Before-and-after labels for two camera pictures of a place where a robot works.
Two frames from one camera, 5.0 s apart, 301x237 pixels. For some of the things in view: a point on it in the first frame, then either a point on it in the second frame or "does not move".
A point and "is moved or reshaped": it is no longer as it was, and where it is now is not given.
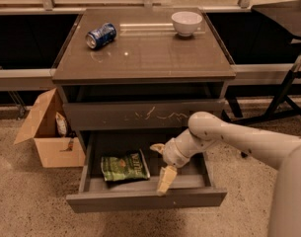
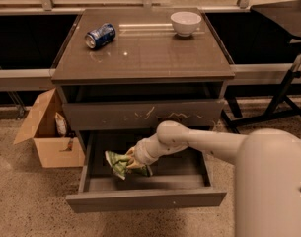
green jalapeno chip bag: (129, 167) is moved or reshaped
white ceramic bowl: (186, 22) does not move
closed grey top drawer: (148, 115) does not move
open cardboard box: (55, 150) does not move
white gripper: (171, 152) -> (141, 152)
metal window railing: (42, 79) does not move
